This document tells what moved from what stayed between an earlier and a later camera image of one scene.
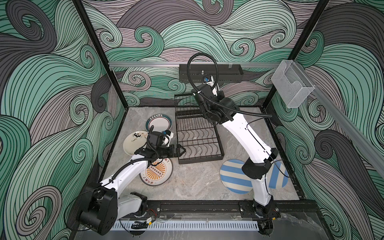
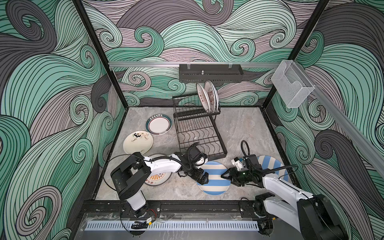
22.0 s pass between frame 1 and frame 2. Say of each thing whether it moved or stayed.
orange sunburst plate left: stayed
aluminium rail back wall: stayed
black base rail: stayed
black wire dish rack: stayed
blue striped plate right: stayed
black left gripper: moved
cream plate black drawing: stayed
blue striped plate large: moved
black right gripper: moved
